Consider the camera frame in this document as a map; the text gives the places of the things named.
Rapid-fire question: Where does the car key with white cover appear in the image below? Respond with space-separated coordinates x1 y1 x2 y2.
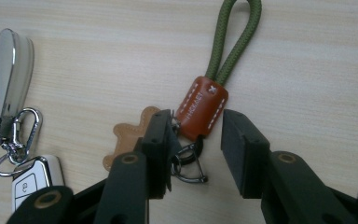
11 154 65 213

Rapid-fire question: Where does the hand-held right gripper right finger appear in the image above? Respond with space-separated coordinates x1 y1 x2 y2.
221 108 358 224

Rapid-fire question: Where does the tan leather bear charm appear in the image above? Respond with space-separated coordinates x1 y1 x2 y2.
102 105 162 172

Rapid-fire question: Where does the silver strap keychain with carabiner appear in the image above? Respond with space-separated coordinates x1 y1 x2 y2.
0 28 44 177

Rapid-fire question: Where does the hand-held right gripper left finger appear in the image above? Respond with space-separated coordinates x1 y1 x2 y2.
93 108 181 224

